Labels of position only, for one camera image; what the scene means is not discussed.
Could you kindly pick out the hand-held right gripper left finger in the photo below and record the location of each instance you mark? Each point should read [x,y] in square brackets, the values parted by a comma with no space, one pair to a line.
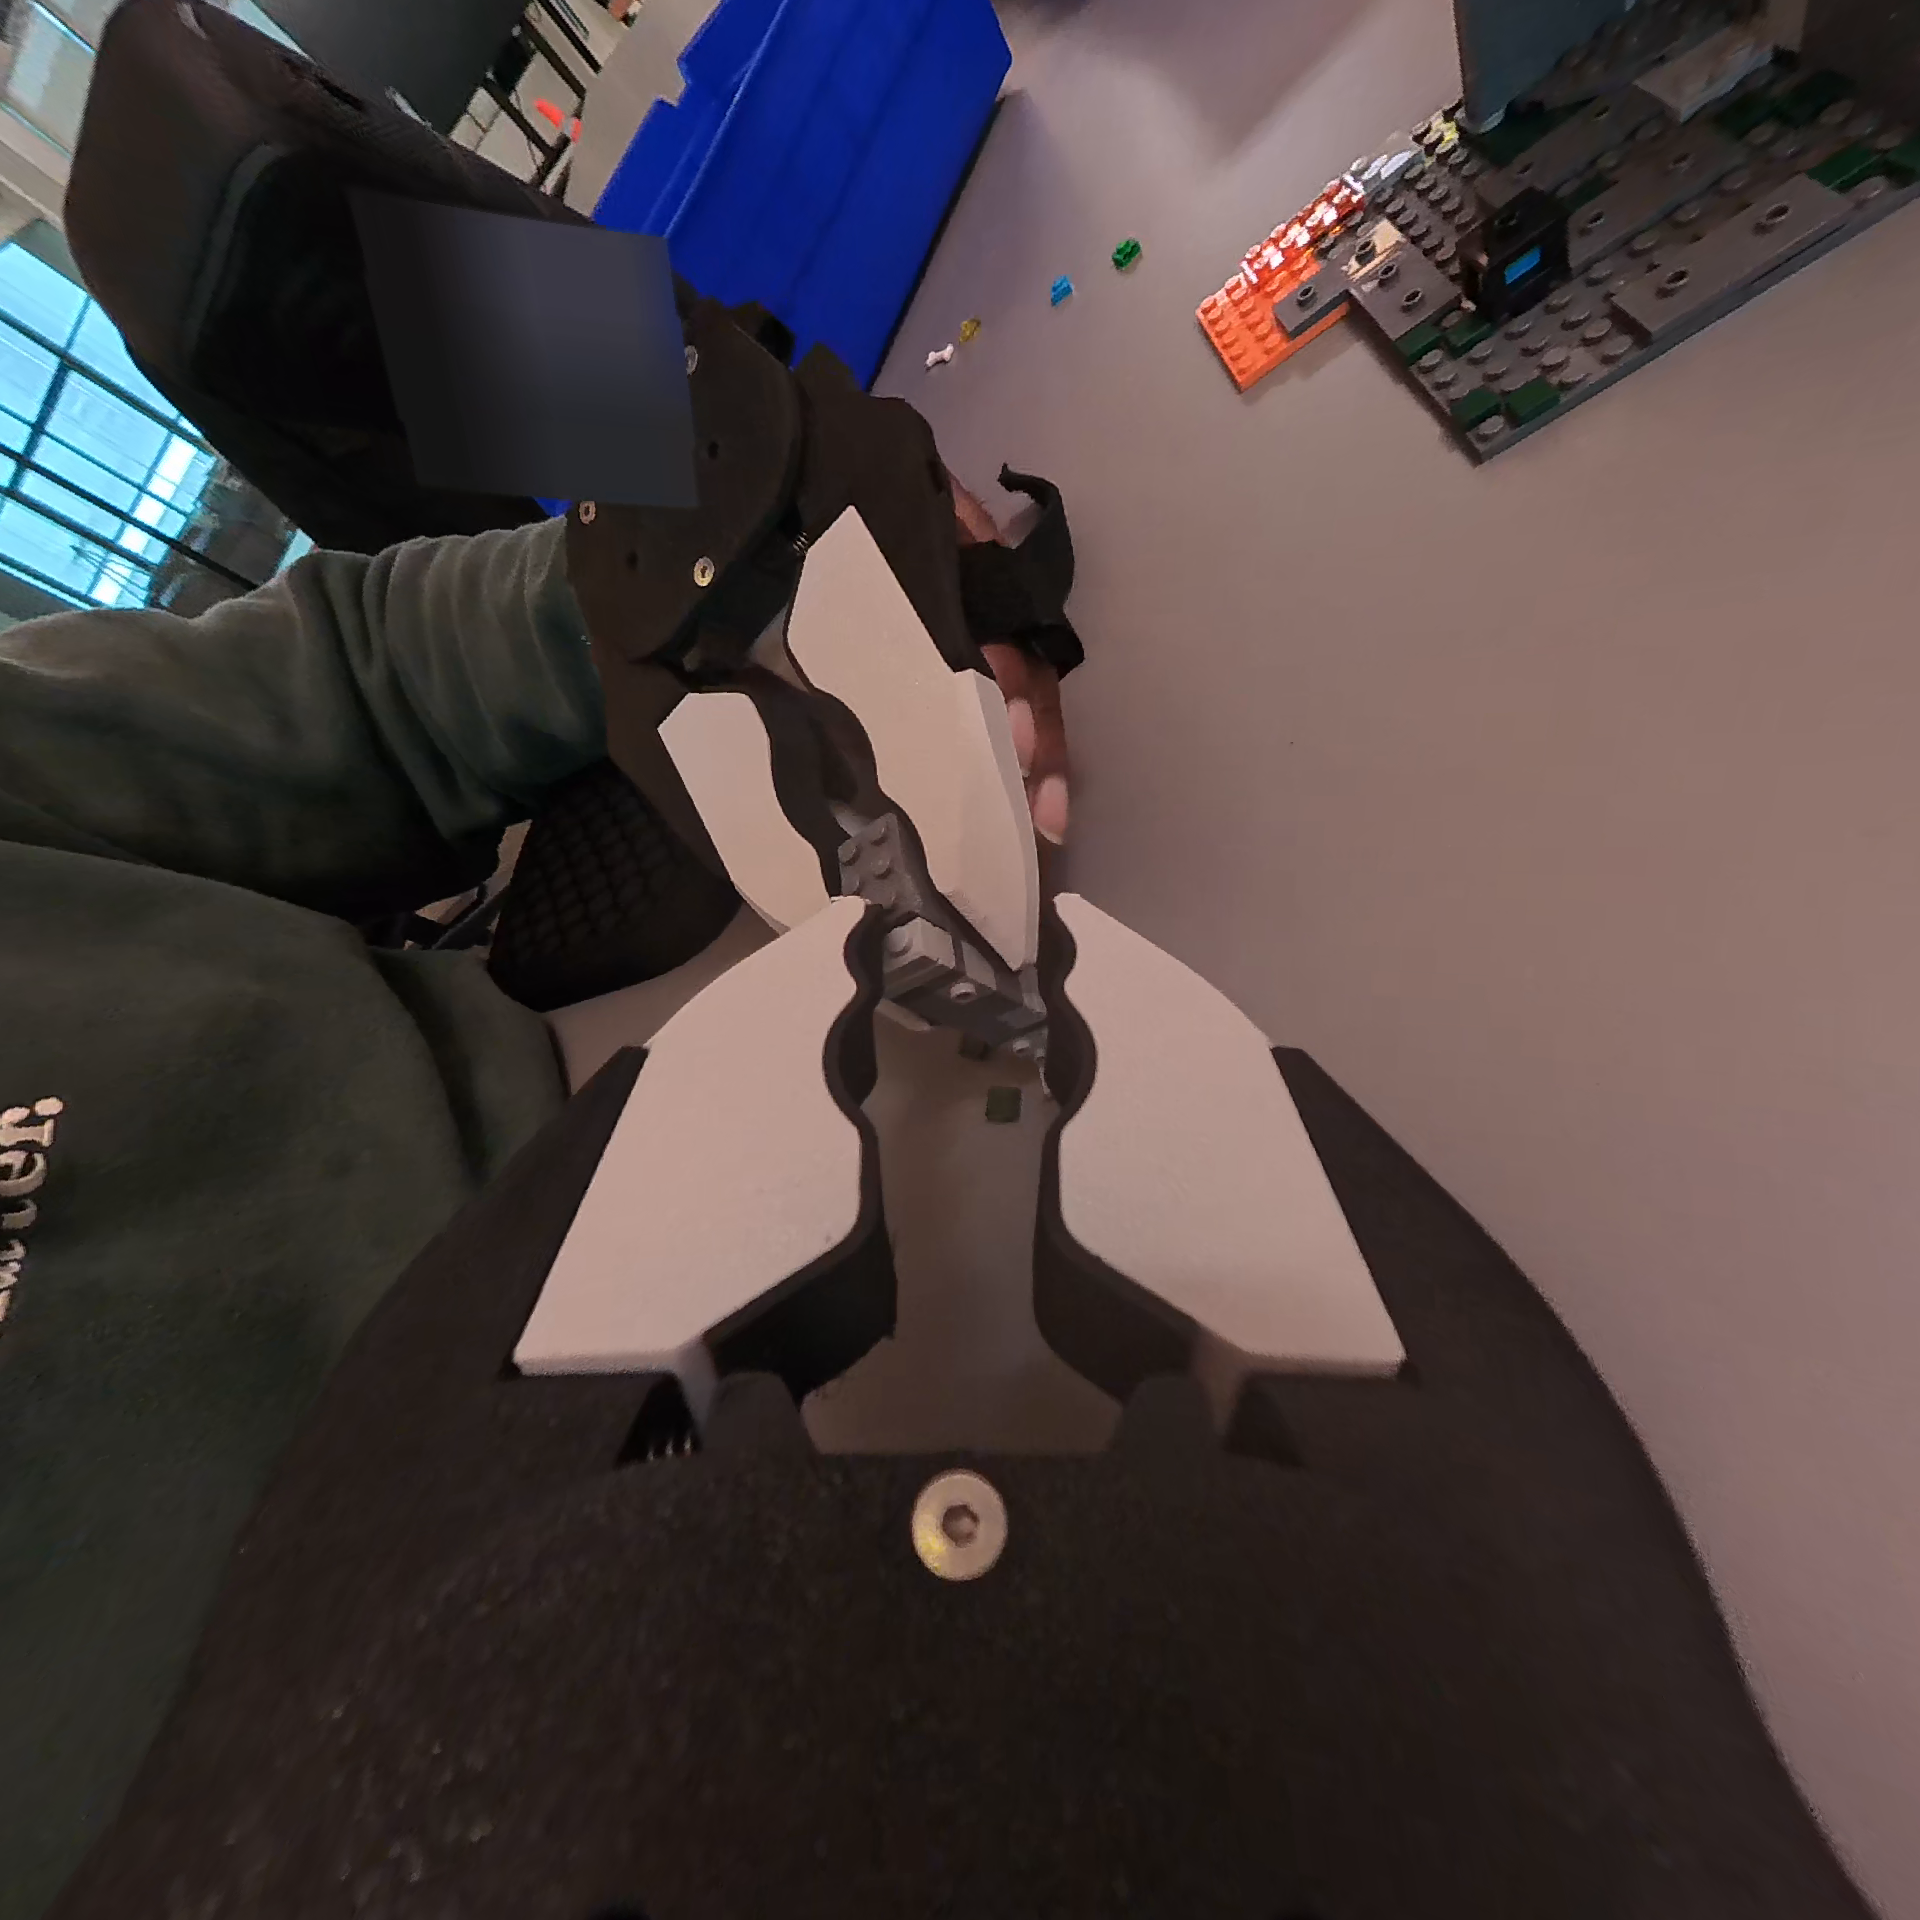
[706,1185]

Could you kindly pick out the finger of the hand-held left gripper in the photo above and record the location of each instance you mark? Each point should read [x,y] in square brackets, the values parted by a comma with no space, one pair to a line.
[734,810]
[931,721]

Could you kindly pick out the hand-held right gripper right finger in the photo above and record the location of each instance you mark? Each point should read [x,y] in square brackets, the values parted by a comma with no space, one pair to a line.
[1215,1185]

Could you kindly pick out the dark grey brick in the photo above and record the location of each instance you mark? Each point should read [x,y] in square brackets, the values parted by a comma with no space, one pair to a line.
[886,856]

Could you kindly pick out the blue plastic bin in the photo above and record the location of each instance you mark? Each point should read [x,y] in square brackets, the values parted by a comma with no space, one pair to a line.
[811,194]

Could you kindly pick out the grey brick pillar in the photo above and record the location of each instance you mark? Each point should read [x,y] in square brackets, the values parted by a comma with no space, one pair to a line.
[961,984]

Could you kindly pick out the black quilted elbow pad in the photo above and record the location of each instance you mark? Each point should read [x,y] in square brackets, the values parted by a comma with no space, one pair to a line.
[599,886]

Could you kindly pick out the person's left hand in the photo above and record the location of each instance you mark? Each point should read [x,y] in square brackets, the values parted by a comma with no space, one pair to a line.
[1044,751]

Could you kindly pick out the grey baseplate brick building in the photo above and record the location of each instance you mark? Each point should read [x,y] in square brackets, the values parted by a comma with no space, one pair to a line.
[1575,271]

